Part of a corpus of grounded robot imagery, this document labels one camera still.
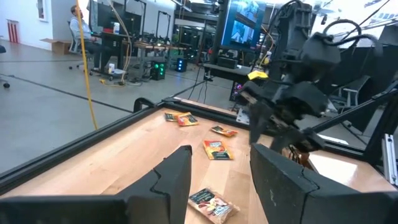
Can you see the black table frame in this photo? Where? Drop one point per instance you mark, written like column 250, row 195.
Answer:
column 77, row 146

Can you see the computer with blue lights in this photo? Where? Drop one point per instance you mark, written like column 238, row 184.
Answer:
column 182, row 64

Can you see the black office chair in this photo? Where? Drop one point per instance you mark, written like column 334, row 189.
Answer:
column 345, row 93

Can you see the gray office chair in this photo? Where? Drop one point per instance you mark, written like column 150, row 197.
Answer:
column 74, row 46

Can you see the small white can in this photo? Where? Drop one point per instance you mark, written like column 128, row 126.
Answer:
column 116, row 28

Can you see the black room partition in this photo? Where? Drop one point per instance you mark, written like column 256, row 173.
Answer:
column 373, row 68

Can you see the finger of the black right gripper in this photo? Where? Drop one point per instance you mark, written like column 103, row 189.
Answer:
column 298, row 135
column 259, row 118

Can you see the cardboard box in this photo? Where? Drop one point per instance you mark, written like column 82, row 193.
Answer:
column 59, row 46

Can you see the computer with green lights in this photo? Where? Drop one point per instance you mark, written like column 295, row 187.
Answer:
column 158, row 71

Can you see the red striped panel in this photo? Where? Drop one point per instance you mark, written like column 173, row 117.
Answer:
column 12, row 31

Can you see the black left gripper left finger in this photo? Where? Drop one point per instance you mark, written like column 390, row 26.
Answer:
column 124, row 208

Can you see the yellow gripper tag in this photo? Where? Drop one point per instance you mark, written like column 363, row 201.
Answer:
column 258, row 75

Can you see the person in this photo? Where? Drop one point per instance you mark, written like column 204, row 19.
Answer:
column 82, row 31

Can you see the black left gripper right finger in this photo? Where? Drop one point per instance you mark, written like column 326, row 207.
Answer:
column 295, row 202

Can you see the silver aluminium extrusion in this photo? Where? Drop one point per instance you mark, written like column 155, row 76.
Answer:
column 390, row 158

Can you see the white power adapter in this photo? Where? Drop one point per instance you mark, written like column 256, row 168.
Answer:
column 242, row 116

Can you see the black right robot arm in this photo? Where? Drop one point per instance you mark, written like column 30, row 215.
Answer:
column 292, row 37

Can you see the black office desk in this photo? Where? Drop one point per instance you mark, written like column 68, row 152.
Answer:
column 227, row 70
column 109, row 46

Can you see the orange mango tea bag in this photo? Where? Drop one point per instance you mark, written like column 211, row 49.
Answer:
column 188, row 119
column 217, row 150
column 224, row 131
column 171, row 117

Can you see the large display screen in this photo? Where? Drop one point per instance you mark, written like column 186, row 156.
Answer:
column 245, row 25

